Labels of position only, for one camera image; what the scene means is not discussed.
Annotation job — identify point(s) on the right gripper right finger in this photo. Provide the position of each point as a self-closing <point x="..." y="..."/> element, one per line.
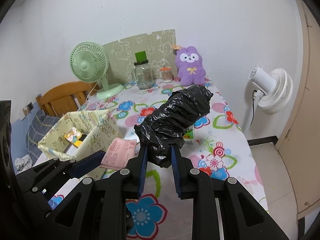
<point x="222" y="209"/>

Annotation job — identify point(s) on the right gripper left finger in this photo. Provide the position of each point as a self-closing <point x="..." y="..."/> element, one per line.
<point x="97" y="209"/>

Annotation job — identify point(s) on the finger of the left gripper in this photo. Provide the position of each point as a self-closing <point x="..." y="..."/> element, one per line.
<point x="49" y="176"/>
<point x="86" y="165"/>

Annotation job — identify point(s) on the pink tissue packet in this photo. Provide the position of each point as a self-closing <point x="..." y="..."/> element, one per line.
<point x="118" y="154"/>

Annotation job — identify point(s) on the green tissue pack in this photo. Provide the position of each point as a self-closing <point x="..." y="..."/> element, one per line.
<point x="189" y="136"/>

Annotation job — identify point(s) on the black plastic bag bundle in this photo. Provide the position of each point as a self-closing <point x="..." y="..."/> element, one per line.
<point x="167" y="124"/>

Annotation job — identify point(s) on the crumpled white cloth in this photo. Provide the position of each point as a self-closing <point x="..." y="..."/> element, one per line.
<point x="22" y="164"/>

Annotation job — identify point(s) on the yellow cartoon storage box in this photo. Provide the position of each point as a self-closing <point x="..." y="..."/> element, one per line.
<point x="100" y="127"/>

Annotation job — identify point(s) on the grey plaid pillow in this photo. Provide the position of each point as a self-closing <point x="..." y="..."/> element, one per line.
<point x="38" y="128"/>

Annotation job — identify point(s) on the floral tablecloth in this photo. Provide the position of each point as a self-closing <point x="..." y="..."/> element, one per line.
<point x="217" y="147"/>

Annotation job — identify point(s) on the wooden bed headboard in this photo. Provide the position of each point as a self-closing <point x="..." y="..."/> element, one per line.
<point x="67" y="97"/>

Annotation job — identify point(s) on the beige door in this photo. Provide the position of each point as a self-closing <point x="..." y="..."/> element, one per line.
<point x="299" y="143"/>

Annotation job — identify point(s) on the green desk fan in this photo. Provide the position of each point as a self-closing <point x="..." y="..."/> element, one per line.
<point x="89" y="63"/>

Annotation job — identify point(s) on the glass mason jar mug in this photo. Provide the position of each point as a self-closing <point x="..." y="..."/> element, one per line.
<point x="142" y="75"/>

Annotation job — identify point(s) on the toothpick jar orange lid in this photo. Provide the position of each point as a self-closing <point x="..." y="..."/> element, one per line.
<point x="166" y="74"/>

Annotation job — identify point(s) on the green cup on jar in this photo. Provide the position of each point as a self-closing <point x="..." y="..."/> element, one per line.
<point x="141" y="56"/>

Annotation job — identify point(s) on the white standing fan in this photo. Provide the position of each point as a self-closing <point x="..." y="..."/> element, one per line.
<point x="268" y="95"/>

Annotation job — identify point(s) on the purple plush bunny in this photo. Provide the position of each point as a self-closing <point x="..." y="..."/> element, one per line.
<point x="190" y="68"/>

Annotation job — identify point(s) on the wall socket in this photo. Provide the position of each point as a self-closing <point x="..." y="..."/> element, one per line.
<point x="28" y="108"/>

